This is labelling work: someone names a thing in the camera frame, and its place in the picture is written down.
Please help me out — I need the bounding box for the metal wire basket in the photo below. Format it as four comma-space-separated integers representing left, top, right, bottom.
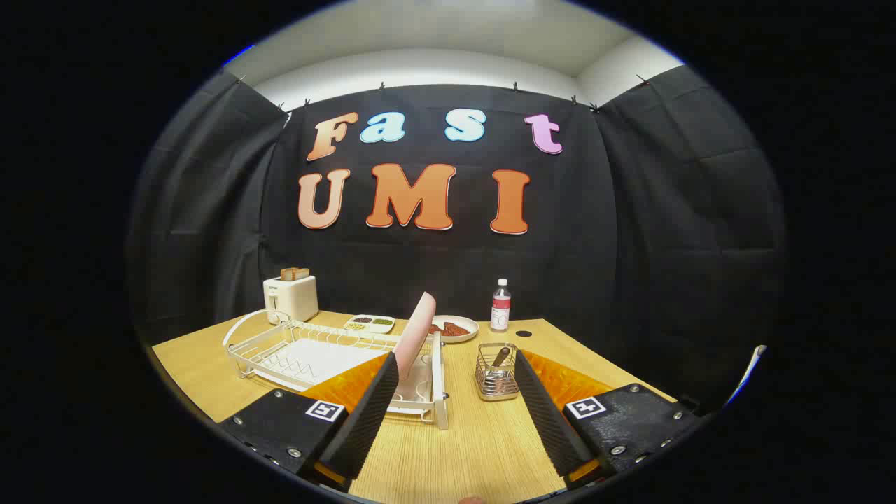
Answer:
475, 342, 519, 401

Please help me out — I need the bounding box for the black backdrop cloth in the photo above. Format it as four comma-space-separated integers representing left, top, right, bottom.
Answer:
126, 66, 788, 414

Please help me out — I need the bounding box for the white plate with red food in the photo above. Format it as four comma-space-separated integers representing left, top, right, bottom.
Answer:
428, 315, 480, 343

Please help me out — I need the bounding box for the white divided dish with beans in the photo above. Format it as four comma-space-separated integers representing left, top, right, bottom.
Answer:
344, 314, 396, 334

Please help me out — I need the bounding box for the clear bottle with red label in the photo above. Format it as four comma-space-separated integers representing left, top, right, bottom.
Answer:
490, 279, 512, 332

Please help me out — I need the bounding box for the pink plate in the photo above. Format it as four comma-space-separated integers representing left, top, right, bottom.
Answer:
393, 292, 438, 382

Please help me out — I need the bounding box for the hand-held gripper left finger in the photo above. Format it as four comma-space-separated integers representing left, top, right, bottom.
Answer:
218, 351, 400, 491

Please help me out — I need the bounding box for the white toaster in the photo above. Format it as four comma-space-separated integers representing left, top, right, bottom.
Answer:
263, 274, 320, 324

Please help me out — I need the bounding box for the dark-handled spoon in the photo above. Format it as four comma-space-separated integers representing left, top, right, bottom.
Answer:
486, 346, 513, 384

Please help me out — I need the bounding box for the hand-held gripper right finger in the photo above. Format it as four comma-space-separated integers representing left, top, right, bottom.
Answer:
514, 349, 702, 491

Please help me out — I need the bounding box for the white wire dish rack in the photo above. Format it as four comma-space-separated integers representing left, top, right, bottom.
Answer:
223, 309, 449, 431

